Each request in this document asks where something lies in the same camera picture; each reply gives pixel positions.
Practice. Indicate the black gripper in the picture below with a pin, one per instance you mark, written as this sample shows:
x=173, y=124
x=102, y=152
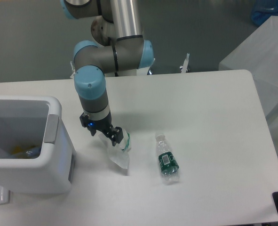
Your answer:
x=114, y=134

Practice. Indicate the white plastic wrapper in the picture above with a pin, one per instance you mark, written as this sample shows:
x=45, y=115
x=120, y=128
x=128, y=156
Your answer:
x=118, y=153

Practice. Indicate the clear bottle with green label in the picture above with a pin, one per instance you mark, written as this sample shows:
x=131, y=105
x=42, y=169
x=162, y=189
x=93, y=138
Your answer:
x=168, y=165

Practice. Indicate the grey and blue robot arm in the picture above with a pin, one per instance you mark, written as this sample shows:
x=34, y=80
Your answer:
x=124, y=50

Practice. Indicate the white trash can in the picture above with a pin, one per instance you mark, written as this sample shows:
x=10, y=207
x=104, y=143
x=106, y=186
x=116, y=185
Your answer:
x=35, y=121

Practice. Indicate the blue plastic bag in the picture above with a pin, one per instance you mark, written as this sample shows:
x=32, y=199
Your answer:
x=263, y=10

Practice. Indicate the white clamp bracket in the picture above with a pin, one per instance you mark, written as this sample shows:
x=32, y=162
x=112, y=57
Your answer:
x=184, y=67

